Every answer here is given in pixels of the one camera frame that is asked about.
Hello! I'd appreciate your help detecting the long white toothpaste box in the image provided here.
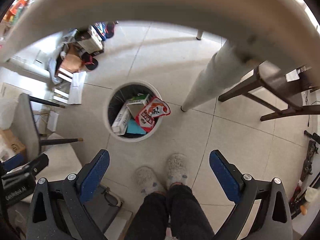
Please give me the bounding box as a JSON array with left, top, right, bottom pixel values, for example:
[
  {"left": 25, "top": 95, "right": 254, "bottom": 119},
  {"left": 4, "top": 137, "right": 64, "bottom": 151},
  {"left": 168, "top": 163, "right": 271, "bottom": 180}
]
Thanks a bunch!
[{"left": 111, "top": 104, "right": 131, "bottom": 136}]

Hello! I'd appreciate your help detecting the teal green plastic bag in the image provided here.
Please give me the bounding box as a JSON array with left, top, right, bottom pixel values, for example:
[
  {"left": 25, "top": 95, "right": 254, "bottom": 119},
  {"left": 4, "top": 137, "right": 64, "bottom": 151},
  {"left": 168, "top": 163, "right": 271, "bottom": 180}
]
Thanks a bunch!
[{"left": 127, "top": 119, "right": 146, "bottom": 135}]

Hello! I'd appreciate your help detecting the red white snack wrapper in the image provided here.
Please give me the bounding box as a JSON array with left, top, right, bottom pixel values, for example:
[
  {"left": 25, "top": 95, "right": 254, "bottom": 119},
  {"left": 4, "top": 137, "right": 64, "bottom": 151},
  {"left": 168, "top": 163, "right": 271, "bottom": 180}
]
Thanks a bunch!
[{"left": 135, "top": 97, "right": 171, "bottom": 133}]

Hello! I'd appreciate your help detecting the green white medicine box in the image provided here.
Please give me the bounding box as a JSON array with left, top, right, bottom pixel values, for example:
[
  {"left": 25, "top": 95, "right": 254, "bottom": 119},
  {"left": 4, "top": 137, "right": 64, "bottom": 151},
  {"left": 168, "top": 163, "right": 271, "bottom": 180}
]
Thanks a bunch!
[{"left": 126, "top": 94, "right": 150, "bottom": 118}]

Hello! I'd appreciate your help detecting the white round trash bin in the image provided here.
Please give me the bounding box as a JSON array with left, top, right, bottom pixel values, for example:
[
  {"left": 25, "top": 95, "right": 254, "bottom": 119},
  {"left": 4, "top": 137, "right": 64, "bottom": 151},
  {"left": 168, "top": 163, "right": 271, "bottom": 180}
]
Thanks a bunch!
[{"left": 103, "top": 81, "right": 163, "bottom": 142}]

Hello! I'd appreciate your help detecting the grey fabric chair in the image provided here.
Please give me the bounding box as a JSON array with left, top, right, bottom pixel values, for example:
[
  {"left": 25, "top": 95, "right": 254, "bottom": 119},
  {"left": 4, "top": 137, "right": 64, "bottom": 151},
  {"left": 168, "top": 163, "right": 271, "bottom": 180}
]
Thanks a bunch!
[{"left": 11, "top": 93, "right": 84, "bottom": 160}]

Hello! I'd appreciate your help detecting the left fuzzy slipper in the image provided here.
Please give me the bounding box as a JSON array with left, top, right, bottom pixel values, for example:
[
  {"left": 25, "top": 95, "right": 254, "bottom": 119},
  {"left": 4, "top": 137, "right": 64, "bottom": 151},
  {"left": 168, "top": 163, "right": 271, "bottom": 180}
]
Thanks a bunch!
[{"left": 134, "top": 166, "right": 166, "bottom": 196}]

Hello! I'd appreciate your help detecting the fuzzy slipper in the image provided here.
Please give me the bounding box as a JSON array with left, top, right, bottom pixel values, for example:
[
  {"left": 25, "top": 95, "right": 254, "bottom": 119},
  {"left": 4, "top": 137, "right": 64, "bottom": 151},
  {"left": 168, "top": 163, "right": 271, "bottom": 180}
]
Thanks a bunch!
[
  {"left": 134, "top": 166, "right": 166, "bottom": 196},
  {"left": 166, "top": 153, "right": 188, "bottom": 188}
]

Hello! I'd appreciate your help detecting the right fuzzy slipper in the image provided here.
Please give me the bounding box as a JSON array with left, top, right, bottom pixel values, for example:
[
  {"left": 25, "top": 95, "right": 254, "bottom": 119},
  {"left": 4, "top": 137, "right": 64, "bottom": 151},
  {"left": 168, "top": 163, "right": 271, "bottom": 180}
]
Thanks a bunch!
[{"left": 166, "top": 153, "right": 188, "bottom": 188}]

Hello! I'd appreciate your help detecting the dark brown wooden chair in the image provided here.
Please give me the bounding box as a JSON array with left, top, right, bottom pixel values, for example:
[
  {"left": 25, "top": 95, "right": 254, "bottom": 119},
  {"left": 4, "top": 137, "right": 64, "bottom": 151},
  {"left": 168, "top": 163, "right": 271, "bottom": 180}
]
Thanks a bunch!
[{"left": 218, "top": 63, "right": 319, "bottom": 121}]

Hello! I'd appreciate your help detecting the white table leg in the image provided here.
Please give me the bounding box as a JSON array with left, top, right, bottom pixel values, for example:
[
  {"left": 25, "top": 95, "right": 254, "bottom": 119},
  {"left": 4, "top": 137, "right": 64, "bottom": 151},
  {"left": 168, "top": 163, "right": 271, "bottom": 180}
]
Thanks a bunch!
[{"left": 181, "top": 40, "right": 263, "bottom": 112}]

